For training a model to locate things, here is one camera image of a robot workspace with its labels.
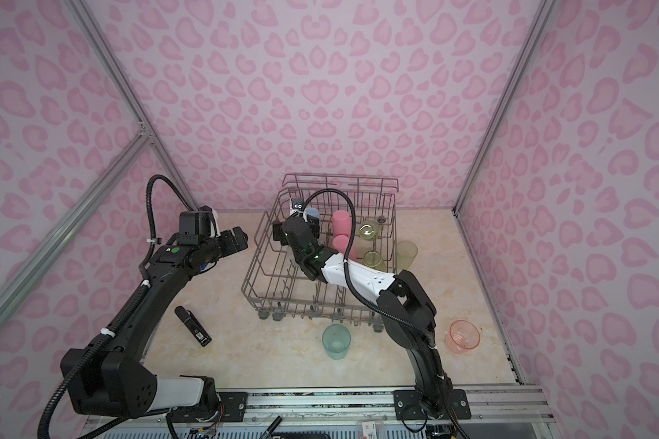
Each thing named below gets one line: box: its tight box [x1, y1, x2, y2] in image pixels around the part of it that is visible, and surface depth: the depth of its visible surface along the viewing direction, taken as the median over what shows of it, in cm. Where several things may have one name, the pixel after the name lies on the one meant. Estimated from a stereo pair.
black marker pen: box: [259, 415, 283, 439], surface depth 71 cm
